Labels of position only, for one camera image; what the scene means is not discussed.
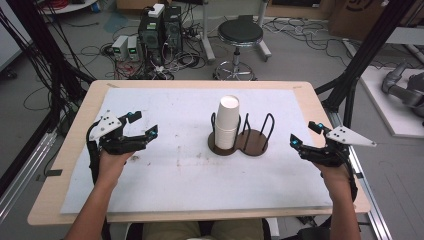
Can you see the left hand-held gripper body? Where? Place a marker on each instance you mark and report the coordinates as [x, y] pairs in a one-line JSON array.
[[110, 141]]

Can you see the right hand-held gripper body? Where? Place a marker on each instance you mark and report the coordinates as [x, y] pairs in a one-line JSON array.
[[330, 155]]

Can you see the dark brown cup holder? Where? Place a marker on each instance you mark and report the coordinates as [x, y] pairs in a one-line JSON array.
[[253, 141]]

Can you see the stack of white paper cups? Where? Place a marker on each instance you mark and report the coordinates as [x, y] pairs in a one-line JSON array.
[[227, 123]]

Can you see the person's right hand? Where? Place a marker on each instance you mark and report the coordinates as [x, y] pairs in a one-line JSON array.
[[336, 176]]

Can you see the person's left hand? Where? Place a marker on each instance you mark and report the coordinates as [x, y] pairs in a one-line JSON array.
[[110, 166]]

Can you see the white table mat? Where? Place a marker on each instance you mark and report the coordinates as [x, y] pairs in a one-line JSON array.
[[186, 186]]

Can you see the grey power supply unit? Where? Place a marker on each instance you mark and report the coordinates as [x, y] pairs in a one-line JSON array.
[[120, 46], [133, 48]]

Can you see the white floor board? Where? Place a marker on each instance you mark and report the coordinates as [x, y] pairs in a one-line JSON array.
[[383, 103]]

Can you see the black metal stand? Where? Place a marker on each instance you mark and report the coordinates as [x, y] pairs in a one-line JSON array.
[[50, 56], [363, 56]]

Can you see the black computer tower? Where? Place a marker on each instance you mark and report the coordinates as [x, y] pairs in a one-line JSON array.
[[160, 36]]

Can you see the white box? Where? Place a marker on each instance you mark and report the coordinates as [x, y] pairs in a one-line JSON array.
[[156, 10]]

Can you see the person's khaki trousers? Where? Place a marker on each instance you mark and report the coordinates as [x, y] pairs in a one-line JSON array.
[[203, 230]]

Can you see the cardboard box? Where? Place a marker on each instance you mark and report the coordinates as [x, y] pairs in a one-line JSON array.
[[360, 16]]

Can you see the black round stool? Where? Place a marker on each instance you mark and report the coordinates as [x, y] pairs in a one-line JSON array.
[[240, 33]]

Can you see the aluminium rail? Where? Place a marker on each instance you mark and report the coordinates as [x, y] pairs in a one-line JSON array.
[[370, 200], [23, 180]]

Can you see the white metal frame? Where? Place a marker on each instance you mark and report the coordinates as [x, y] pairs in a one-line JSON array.
[[208, 40]]

